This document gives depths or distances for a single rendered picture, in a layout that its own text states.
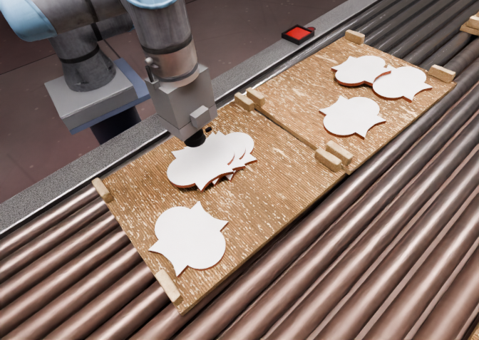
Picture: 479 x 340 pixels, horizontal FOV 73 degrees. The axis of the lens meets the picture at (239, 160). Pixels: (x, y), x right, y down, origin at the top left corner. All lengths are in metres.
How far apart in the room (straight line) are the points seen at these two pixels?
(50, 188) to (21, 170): 1.65
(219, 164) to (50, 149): 1.94
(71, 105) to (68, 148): 1.40
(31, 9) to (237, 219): 0.45
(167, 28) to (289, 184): 0.37
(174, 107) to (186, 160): 0.20
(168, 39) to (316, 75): 0.55
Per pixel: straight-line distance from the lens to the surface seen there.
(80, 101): 1.05
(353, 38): 1.08
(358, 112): 0.81
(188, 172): 0.67
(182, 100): 0.53
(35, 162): 2.48
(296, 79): 0.92
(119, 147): 0.85
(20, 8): 0.54
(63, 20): 0.55
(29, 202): 0.86
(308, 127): 0.78
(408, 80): 0.94
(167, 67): 0.49
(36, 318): 0.70
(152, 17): 0.46
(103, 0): 0.54
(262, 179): 0.67
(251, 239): 0.60
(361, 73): 0.92
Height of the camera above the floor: 1.47
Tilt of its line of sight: 49 degrees down
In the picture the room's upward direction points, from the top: 8 degrees counter-clockwise
